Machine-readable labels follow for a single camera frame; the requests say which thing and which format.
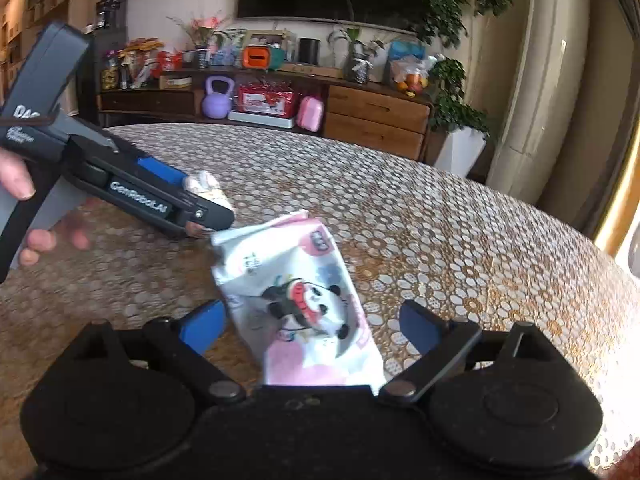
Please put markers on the framed photo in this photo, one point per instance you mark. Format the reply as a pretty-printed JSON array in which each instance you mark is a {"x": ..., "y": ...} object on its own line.
[{"x": 269, "y": 38}]

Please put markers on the pink white panda tissue pack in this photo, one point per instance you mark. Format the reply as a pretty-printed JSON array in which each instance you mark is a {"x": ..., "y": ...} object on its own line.
[{"x": 292, "y": 301}]

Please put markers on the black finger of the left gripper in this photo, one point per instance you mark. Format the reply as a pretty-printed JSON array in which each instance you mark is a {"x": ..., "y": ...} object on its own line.
[{"x": 196, "y": 216}]

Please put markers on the green plant white pot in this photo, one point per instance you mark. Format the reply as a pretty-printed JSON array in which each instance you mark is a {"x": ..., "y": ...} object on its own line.
[{"x": 478, "y": 41}]

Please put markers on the pink small case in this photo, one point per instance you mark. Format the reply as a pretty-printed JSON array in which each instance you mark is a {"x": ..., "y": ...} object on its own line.
[{"x": 310, "y": 113}]

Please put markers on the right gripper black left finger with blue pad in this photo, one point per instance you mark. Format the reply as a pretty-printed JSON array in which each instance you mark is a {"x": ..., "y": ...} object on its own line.
[{"x": 178, "y": 348}]

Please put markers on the black cylindrical speaker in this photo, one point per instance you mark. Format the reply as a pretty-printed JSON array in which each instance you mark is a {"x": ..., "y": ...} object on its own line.
[{"x": 309, "y": 51}]

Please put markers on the pink flowers in vase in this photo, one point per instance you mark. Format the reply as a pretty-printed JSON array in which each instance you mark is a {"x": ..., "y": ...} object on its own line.
[{"x": 206, "y": 34}]

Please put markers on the person's left hand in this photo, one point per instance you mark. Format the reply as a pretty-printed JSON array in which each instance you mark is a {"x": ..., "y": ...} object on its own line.
[{"x": 16, "y": 179}]

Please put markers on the purple kettlebell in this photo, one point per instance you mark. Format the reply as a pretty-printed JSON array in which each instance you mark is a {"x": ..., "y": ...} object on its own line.
[{"x": 217, "y": 105}]

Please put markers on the bag of fruit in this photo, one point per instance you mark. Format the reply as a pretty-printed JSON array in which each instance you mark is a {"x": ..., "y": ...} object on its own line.
[{"x": 407, "y": 67}]

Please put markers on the red snack package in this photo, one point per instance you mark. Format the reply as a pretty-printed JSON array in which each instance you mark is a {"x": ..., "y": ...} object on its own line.
[{"x": 276, "y": 99}]

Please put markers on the small plant dark pot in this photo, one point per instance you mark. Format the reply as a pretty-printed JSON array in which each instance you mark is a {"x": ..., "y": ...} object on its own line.
[{"x": 360, "y": 53}]

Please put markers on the white floor air conditioner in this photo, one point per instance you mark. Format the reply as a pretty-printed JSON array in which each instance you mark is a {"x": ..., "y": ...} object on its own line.
[{"x": 546, "y": 87}]

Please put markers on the yellow curtain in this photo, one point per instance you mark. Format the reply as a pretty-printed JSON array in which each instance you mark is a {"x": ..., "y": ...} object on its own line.
[{"x": 621, "y": 206}]

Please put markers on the wooden sideboard cabinet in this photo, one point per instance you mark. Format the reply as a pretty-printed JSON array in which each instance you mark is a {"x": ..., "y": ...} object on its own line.
[{"x": 369, "y": 115}]

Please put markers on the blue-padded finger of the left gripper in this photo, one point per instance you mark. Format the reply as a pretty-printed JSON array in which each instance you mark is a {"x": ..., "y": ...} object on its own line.
[{"x": 167, "y": 173}]

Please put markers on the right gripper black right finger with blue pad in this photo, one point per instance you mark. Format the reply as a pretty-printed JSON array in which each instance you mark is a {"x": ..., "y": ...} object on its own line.
[{"x": 442, "y": 345}]

